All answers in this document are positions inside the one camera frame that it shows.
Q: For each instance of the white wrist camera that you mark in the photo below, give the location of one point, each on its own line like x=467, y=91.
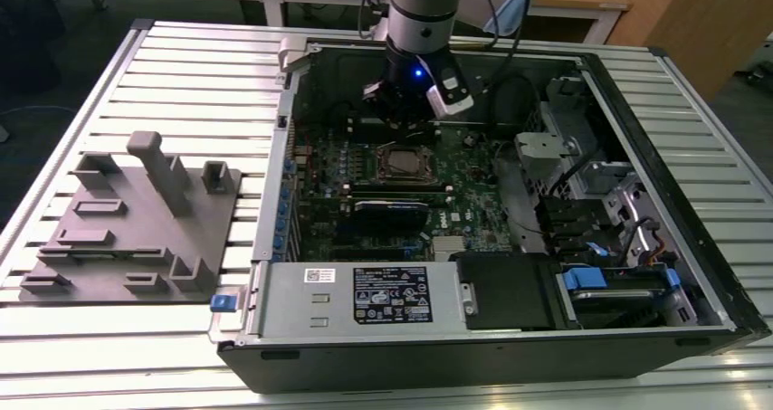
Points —
x=450, y=102

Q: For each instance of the green motherboard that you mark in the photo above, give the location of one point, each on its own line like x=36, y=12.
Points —
x=477, y=202

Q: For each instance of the grey parts rack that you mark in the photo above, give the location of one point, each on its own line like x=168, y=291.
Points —
x=139, y=229

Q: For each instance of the pale blue teach pendant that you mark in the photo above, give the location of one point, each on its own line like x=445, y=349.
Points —
x=511, y=2

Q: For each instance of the hard disk in blue carrier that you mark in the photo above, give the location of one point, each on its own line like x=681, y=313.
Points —
x=579, y=278

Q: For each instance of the blue case latch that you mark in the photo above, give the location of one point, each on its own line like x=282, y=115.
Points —
x=222, y=302

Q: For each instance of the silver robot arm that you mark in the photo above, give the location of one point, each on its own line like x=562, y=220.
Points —
x=419, y=21

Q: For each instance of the silver chipset heatsink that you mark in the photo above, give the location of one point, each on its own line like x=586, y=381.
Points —
x=451, y=243

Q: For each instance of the black plastic drive bay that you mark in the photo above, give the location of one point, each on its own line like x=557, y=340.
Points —
x=573, y=224

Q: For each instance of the silver power supply unit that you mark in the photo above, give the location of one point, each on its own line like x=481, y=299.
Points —
x=290, y=301

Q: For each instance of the silver metal drive cage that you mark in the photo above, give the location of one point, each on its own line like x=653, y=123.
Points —
x=543, y=149

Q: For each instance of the wooden cabinet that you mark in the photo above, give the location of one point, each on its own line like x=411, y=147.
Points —
x=700, y=30

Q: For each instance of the black open PC case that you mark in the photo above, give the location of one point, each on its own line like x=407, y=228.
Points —
x=422, y=365

